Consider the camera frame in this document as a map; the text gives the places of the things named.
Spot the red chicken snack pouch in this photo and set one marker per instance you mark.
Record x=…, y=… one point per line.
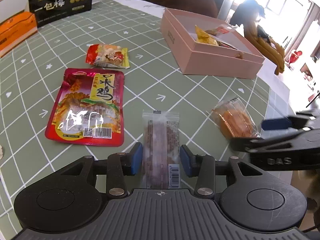
x=88, y=109

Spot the red yellow small snack packet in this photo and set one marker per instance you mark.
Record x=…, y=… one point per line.
x=106, y=55

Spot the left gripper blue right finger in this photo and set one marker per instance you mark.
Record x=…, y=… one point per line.
x=202, y=167

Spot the clear round cake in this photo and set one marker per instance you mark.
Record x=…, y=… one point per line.
x=233, y=119

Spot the chair with brown jacket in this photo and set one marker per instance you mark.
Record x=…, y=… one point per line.
x=249, y=14

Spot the yellow biscuit packet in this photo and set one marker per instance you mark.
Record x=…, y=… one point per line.
x=204, y=37

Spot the red quail egg packet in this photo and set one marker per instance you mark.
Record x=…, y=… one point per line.
x=223, y=44

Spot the white rice cracker packet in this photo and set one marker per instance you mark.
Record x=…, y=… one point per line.
x=222, y=30

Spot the clear meat strip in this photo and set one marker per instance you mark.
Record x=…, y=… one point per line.
x=161, y=144

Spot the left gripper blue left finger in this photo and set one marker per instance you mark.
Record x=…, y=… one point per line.
x=120, y=165

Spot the pink cardboard gift box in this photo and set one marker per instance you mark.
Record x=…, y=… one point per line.
x=194, y=58

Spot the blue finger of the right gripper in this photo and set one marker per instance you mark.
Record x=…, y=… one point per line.
x=291, y=121
x=292, y=143

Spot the green grid tablecloth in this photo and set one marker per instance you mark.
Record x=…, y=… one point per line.
x=32, y=73

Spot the orange tissue box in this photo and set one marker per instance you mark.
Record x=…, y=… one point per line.
x=15, y=30

